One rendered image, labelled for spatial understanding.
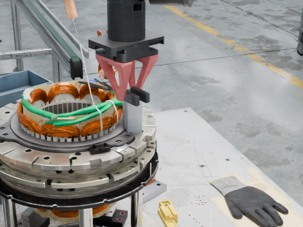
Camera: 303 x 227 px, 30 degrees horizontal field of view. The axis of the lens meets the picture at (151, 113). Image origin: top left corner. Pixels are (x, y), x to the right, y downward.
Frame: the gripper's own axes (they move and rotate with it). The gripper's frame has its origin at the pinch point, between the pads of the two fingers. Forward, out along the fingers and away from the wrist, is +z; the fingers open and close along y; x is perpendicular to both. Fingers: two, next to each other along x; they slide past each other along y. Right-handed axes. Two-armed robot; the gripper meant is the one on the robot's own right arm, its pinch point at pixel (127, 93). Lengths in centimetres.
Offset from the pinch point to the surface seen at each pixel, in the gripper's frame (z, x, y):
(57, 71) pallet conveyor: 59, 162, 86
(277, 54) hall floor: 113, 211, 336
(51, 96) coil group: 8.4, 25.1, 1.2
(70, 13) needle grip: -9.7, 16.2, 0.8
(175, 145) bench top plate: 42, 42, 51
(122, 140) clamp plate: 11.1, 4.9, 2.8
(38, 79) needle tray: 15, 50, 13
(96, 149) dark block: 10.9, 4.9, -2.8
